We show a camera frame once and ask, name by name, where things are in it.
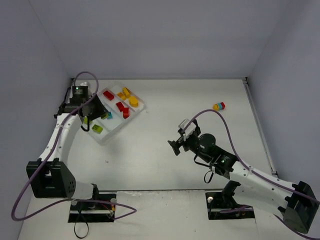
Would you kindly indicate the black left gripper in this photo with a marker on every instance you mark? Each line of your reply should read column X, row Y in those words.
column 99, row 110

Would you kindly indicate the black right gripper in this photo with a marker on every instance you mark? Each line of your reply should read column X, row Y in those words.
column 180, row 144

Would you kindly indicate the long green lego brick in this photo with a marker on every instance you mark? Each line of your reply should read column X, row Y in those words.
column 85, row 121

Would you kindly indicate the small blue lego brick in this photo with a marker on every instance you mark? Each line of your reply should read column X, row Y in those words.
column 107, row 115

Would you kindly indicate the red flower lego brick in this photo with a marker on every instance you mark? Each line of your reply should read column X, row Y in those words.
column 107, row 94

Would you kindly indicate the red curved lego brick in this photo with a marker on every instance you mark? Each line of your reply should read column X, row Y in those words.
column 120, row 106

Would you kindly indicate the long yellow lego brick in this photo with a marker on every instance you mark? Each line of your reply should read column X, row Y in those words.
column 126, row 92

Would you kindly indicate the yellow curved lego brick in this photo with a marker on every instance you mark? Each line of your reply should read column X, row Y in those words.
column 133, row 101

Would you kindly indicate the yellow blue red lego stack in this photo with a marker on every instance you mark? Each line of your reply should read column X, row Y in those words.
column 220, row 106

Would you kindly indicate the yellow square lego brick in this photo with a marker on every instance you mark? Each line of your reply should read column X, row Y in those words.
column 121, row 95

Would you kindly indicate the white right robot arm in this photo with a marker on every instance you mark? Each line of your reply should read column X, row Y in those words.
column 294, row 203

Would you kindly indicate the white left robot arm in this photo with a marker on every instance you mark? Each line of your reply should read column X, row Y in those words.
column 49, row 175

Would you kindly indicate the clear plastic divided tray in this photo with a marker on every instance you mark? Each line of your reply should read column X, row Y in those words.
column 113, row 125

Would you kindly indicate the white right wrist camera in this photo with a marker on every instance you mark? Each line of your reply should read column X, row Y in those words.
column 186, row 128

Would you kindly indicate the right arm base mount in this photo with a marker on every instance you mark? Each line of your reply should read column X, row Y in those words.
column 218, row 209

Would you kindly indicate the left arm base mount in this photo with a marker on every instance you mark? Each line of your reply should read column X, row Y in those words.
column 94, row 212

